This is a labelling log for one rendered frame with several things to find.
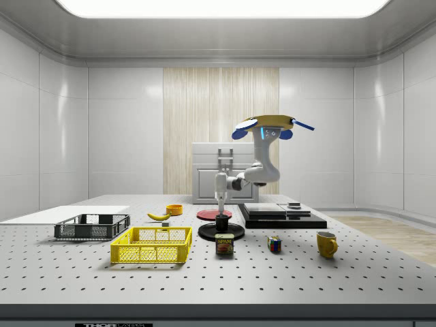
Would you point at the yellow basket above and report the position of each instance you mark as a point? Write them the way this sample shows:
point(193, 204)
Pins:
point(150, 253)

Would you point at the puzzle cube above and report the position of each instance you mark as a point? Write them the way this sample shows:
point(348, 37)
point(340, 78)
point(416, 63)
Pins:
point(274, 244)

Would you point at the white cabinet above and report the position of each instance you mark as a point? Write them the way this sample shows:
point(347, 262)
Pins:
point(204, 184)

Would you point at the banana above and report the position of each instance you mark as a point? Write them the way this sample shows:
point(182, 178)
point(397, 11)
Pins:
point(158, 217)

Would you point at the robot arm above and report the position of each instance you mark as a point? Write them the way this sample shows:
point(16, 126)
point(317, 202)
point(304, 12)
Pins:
point(263, 160)

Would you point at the yellow mug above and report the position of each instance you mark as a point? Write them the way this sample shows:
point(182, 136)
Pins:
point(325, 245)

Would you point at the flat-sided can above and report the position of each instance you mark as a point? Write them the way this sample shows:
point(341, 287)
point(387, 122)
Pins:
point(224, 244)

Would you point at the black plate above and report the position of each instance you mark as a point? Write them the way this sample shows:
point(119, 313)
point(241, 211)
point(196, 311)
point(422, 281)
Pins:
point(207, 232)

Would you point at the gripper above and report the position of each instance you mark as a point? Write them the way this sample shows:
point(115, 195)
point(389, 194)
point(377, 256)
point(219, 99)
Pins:
point(221, 205)

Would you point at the dark grey basket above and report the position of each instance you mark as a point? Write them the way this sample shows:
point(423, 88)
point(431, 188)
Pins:
point(68, 231)

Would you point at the red plate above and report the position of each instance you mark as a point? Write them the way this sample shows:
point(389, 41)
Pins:
point(207, 214)

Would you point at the black mug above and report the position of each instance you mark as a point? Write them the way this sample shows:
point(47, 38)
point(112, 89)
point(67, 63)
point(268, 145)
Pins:
point(223, 223)

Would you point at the yellow bowl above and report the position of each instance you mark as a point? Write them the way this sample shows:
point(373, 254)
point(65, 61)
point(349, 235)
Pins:
point(174, 210)

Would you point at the black stove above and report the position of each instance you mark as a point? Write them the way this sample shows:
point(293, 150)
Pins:
point(272, 218)

